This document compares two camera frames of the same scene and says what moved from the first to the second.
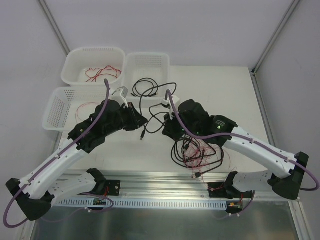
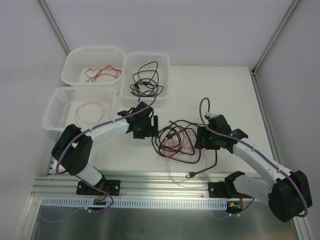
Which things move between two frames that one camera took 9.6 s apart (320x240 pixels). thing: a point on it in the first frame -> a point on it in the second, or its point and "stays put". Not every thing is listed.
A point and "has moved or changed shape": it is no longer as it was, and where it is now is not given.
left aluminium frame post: x=54 y=25 stays put
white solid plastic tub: x=90 y=66 stays put
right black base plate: x=217 y=190 stays put
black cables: x=196 y=153 has moved or changed shape
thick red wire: x=107 y=70 stays put
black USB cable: x=140 y=104 -> x=145 y=82
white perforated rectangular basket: x=147 y=79 stays put
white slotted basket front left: x=70 y=107 stays put
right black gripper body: x=171 y=128 -> x=202 y=139
